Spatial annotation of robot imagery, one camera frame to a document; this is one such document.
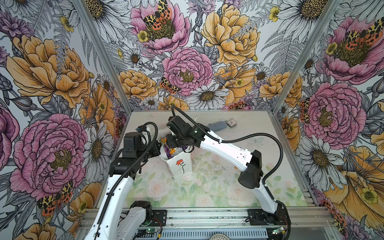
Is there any floral pastel table mat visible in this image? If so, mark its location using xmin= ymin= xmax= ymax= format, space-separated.
xmin=124 ymin=150 xmax=307 ymax=208

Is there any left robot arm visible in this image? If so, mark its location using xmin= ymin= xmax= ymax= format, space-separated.
xmin=85 ymin=122 xmax=161 ymax=240

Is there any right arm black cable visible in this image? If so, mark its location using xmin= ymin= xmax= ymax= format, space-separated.
xmin=170 ymin=105 xmax=292 ymax=240

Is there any white paper bag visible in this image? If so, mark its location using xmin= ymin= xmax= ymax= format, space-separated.
xmin=157 ymin=128 xmax=193 ymax=180

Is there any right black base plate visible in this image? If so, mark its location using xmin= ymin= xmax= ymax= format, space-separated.
xmin=245 ymin=205 xmax=291 ymax=226

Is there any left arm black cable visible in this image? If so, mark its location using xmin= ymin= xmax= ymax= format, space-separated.
xmin=92 ymin=121 xmax=159 ymax=240

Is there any pink Fox's candy bag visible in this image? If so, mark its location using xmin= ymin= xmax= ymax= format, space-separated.
xmin=160 ymin=138 xmax=190 ymax=159

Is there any aluminium front rail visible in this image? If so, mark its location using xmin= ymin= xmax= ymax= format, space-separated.
xmin=77 ymin=207 xmax=342 ymax=240

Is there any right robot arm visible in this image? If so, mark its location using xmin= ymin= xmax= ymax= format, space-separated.
xmin=167 ymin=116 xmax=291 ymax=226

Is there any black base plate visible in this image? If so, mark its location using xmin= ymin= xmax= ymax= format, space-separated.
xmin=245 ymin=205 xmax=291 ymax=226
xmin=141 ymin=210 xmax=168 ymax=227

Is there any small white tag card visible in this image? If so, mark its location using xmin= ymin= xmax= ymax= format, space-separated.
xmin=227 ymin=119 xmax=238 ymax=128

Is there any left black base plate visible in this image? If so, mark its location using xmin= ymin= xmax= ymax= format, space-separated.
xmin=141 ymin=210 xmax=168 ymax=227

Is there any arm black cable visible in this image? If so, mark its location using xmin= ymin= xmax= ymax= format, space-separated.
xmin=92 ymin=121 xmax=159 ymax=240
xmin=170 ymin=105 xmax=292 ymax=240

